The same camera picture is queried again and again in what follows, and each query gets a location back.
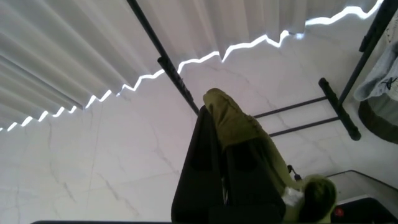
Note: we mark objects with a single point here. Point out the white laundry basket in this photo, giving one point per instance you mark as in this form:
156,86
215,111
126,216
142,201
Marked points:
379,127

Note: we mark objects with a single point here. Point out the green long-sleeved shirt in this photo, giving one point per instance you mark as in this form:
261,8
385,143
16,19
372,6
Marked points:
233,124

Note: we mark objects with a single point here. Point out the black clothes rack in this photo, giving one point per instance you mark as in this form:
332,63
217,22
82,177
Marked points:
169,67

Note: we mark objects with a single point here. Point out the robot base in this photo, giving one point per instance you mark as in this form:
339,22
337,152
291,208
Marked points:
363,211

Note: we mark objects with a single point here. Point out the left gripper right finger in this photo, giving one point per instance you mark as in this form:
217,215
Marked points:
248,180

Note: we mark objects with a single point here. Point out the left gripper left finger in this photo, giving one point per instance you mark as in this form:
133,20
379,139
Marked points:
196,174

